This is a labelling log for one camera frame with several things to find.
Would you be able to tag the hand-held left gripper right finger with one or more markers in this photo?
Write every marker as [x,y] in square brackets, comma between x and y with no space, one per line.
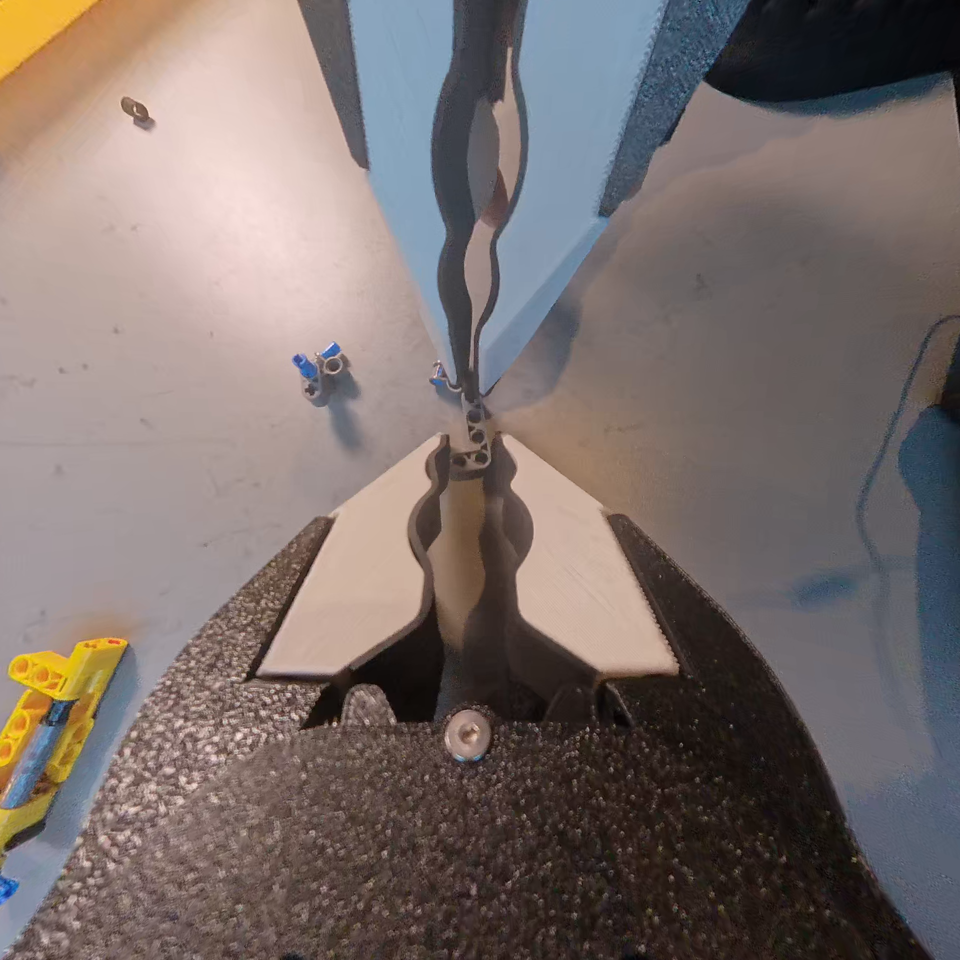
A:
[585,585]

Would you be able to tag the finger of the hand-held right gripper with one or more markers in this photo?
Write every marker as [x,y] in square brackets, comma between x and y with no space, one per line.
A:
[570,112]
[397,112]

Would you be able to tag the yellow toy brick assembly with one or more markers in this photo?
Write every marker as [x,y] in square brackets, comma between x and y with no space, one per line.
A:
[45,675]

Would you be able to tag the grey angled toy beam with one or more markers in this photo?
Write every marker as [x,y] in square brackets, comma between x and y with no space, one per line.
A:
[474,435]

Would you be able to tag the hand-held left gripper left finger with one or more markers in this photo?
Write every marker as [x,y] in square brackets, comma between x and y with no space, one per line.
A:
[360,585]

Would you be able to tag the yellow plastic bin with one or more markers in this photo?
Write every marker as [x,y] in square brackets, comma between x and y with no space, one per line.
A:
[30,30]

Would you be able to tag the small dark toy bush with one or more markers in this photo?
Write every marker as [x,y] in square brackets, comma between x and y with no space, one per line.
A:
[133,107]

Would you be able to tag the grey connector with two blue pins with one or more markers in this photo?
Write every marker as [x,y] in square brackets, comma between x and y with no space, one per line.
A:
[311,386]

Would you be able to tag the person's right hand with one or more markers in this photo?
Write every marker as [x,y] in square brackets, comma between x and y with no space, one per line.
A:
[495,196]

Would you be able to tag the grey connector with blue pin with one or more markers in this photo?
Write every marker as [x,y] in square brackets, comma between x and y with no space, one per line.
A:
[442,375]

